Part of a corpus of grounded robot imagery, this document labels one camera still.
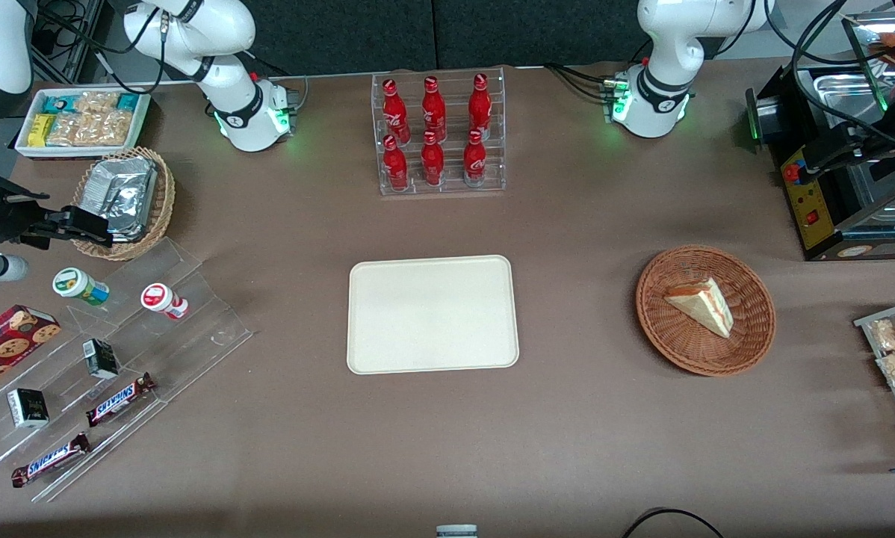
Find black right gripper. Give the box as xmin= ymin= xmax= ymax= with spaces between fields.
xmin=0 ymin=183 xmax=114 ymax=250

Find triangular sandwich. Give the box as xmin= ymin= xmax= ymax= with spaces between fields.
xmin=663 ymin=277 xmax=735 ymax=338

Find white rectangular snack tray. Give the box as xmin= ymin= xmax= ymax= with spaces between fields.
xmin=15 ymin=87 xmax=152 ymax=159

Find light tan wicker basket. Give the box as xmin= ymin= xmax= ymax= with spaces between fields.
xmin=70 ymin=146 xmax=176 ymax=262

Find brown wicker basket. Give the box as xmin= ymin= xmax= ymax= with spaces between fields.
xmin=636 ymin=245 xmax=777 ymax=377

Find cream plastic tray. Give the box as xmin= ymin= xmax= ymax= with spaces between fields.
xmin=347 ymin=255 xmax=521 ymax=375

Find green lid snack cup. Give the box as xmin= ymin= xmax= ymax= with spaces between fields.
xmin=52 ymin=267 xmax=111 ymax=307

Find black glass food warmer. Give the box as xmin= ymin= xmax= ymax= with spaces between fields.
xmin=746 ymin=0 xmax=895 ymax=262

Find silver foil packet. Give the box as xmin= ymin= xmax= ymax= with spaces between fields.
xmin=80 ymin=157 xmax=158 ymax=243

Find clear bag of nuts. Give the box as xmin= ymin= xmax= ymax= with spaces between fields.
xmin=74 ymin=91 xmax=121 ymax=115
xmin=46 ymin=111 xmax=134 ymax=148

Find red lid snack cup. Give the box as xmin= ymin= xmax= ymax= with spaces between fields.
xmin=140 ymin=282 xmax=190 ymax=321

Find red tartan cookie box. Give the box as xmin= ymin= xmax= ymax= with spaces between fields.
xmin=0 ymin=304 xmax=62 ymax=399

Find small black carton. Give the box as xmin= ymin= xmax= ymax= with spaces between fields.
xmin=7 ymin=388 xmax=50 ymax=429
xmin=82 ymin=338 xmax=120 ymax=380

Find clear acrylic step display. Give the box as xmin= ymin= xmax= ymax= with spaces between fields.
xmin=0 ymin=238 xmax=254 ymax=503

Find brown Snickers bar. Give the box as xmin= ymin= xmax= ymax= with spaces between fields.
xmin=10 ymin=432 xmax=92 ymax=488
xmin=85 ymin=372 xmax=156 ymax=427

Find red cola bottle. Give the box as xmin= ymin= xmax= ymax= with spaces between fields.
xmin=463 ymin=129 xmax=488 ymax=188
xmin=383 ymin=78 xmax=411 ymax=144
xmin=421 ymin=132 xmax=445 ymax=188
xmin=421 ymin=76 xmax=448 ymax=143
xmin=468 ymin=73 xmax=493 ymax=140
xmin=383 ymin=134 xmax=409 ymax=191

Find dark fabric partition panel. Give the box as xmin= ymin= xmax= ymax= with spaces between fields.
xmin=242 ymin=0 xmax=646 ymax=77

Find clear acrylic bottle rack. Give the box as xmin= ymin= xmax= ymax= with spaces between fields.
xmin=371 ymin=67 xmax=507 ymax=197

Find grey wire rack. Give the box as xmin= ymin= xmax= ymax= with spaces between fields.
xmin=854 ymin=297 xmax=895 ymax=457

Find black hanging cables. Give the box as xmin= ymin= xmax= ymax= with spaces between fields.
xmin=33 ymin=0 xmax=166 ymax=96

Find black arm base cables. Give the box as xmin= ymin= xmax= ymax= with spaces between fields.
xmin=543 ymin=61 xmax=614 ymax=103

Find black looped cable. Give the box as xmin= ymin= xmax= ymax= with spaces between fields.
xmin=622 ymin=507 xmax=725 ymax=538

